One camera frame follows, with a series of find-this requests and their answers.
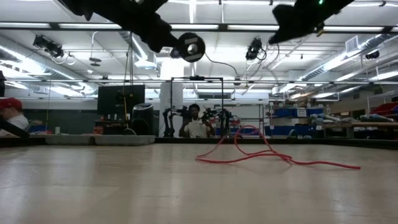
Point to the black overhead light bar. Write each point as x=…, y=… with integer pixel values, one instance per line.
x=387, y=29

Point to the black monitor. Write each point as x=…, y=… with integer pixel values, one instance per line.
x=109, y=99

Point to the white ceiling vent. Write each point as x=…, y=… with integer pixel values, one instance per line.
x=352, y=44

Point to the wooden work table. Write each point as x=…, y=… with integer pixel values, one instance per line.
x=373, y=124

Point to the grey tool kit case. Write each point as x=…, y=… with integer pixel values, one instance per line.
x=124, y=140

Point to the person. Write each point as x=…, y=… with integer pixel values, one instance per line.
x=17, y=121
x=196, y=129

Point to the red storage bin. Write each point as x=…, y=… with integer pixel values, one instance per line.
x=385, y=109

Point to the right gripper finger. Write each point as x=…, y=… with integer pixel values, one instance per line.
x=289, y=35

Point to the black aluminium table frame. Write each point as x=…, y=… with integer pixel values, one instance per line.
x=342, y=142

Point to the black ceiling spotlight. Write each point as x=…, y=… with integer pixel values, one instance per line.
x=372, y=55

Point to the blue storage bin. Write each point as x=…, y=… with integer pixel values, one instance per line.
x=286, y=112
x=298, y=130

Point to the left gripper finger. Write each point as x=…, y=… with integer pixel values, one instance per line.
x=161, y=43

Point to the black ceiling camera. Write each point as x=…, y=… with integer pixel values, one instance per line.
x=46, y=45
x=173, y=53
x=255, y=46

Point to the yellow hanging tag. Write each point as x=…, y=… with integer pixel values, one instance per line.
x=319, y=33

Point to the black rig frame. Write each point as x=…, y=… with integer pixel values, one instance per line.
x=197, y=77

